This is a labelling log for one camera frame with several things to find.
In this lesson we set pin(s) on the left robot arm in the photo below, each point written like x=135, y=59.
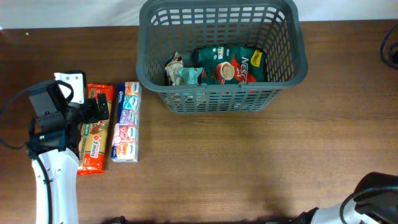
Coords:
x=54, y=136

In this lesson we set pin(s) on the brown white snack bag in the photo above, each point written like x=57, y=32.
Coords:
x=172, y=70

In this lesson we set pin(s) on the green Nescafe coffee bag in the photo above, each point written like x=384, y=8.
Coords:
x=230, y=64

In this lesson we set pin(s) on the grey plastic basket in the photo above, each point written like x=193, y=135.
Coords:
x=174, y=26

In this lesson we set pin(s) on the Kleenex tissue multipack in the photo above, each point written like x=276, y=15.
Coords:
x=125, y=144

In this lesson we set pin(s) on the small pale green packet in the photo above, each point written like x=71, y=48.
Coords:
x=190, y=76

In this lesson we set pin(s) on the San Remo spaghetti pack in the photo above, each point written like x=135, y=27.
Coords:
x=92, y=147

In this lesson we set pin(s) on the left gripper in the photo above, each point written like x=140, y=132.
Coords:
x=94, y=115

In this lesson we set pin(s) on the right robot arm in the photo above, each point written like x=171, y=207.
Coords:
x=313, y=158

